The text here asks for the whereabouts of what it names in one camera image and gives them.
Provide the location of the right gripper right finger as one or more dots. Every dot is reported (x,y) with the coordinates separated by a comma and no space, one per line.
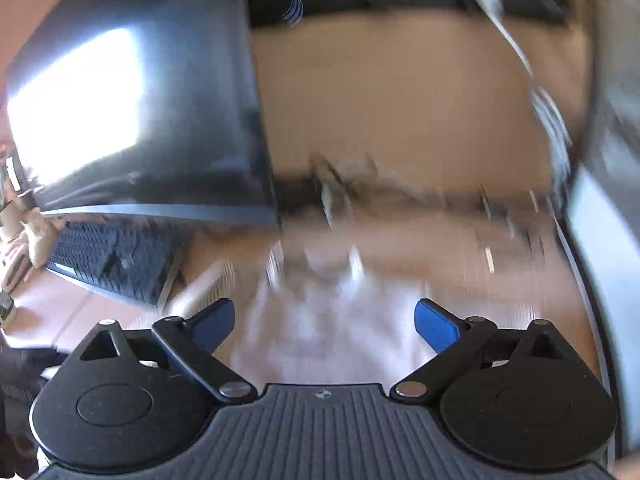
(459,346)

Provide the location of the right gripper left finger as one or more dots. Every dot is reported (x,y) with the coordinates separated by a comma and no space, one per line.
(190,344)

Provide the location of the beige striped knit garment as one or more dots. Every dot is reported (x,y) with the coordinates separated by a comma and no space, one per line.
(304,319)

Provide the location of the black mechanical keyboard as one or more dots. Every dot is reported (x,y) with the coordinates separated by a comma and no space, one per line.
(136,262)

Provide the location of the potted plants on sill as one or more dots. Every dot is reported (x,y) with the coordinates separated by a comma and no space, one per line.
(26,237)

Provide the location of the black curved monitor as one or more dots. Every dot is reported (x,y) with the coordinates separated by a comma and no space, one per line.
(143,108)

